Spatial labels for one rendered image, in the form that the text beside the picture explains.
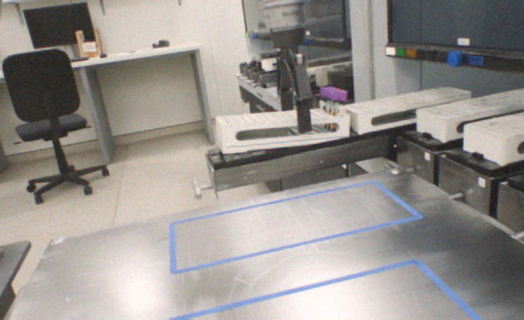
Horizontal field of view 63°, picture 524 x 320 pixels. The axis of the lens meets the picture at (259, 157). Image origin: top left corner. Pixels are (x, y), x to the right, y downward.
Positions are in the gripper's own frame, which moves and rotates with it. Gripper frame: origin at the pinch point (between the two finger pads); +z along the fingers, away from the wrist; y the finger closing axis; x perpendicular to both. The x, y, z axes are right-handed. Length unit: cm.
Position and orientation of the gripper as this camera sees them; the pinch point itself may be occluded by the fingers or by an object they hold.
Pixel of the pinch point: (296, 118)
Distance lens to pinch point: 99.6
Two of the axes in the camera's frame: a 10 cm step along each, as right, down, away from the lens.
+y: 2.4, 2.9, -9.3
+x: 9.6, -2.0, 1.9
